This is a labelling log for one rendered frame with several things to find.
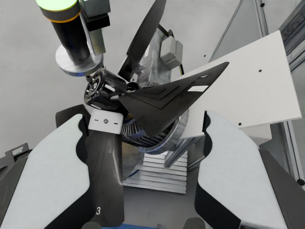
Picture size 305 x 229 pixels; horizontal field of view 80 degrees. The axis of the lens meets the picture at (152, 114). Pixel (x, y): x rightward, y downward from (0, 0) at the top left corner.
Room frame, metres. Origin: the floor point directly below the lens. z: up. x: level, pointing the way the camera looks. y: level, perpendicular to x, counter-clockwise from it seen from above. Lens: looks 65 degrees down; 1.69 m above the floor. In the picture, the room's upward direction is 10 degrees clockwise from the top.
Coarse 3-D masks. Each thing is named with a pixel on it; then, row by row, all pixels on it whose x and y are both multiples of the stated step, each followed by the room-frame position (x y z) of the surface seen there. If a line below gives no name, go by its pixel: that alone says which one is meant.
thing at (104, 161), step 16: (96, 144) 0.12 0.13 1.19; (112, 144) 0.12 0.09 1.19; (96, 160) 0.07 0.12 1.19; (112, 160) 0.08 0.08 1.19; (96, 176) 0.04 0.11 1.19; (112, 176) 0.04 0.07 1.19; (96, 192) 0.00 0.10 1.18; (112, 192) 0.01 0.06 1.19; (112, 208) -0.03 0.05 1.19; (112, 224) -0.06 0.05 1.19
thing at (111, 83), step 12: (96, 72) 0.33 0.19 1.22; (108, 72) 0.31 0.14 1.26; (108, 84) 0.27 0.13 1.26; (120, 84) 0.29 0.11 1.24; (132, 84) 0.34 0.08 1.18; (84, 96) 0.25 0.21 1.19; (96, 96) 0.23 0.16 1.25; (108, 96) 0.24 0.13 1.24; (96, 108) 0.22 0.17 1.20; (108, 108) 0.22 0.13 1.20; (120, 108) 0.24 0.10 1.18
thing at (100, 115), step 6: (96, 114) 0.20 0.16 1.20; (102, 114) 0.20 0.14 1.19; (108, 114) 0.21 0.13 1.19; (114, 114) 0.21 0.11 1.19; (120, 114) 0.22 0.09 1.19; (90, 120) 0.18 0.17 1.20; (102, 120) 0.19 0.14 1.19; (108, 120) 0.19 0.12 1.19; (114, 120) 0.19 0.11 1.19; (120, 120) 0.20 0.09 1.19; (90, 126) 0.16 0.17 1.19; (96, 126) 0.17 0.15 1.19; (102, 126) 0.17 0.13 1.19; (108, 126) 0.17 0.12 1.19; (114, 126) 0.18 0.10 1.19; (120, 126) 0.18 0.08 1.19; (114, 132) 0.16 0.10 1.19
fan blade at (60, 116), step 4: (68, 108) 0.26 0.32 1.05; (72, 108) 0.26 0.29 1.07; (76, 108) 0.26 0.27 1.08; (80, 108) 0.25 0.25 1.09; (84, 108) 0.25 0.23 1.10; (60, 112) 0.26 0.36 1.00; (64, 112) 0.25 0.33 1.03; (68, 112) 0.25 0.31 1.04; (72, 112) 0.25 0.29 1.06; (76, 112) 0.25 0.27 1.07; (80, 112) 0.24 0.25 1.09; (84, 112) 0.24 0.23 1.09; (88, 112) 0.24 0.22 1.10; (56, 116) 0.25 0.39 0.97; (60, 116) 0.25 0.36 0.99; (64, 116) 0.24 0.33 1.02; (68, 116) 0.24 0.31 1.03; (72, 116) 0.24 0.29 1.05; (88, 116) 0.23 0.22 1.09; (56, 120) 0.24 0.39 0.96; (60, 120) 0.23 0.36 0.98; (64, 120) 0.23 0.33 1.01; (88, 120) 0.22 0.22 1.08; (56, 124) 0.22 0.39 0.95; (60, 124) 0.22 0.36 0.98; (88, 124) 0.21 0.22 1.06; (88, 128) 0.20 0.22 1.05
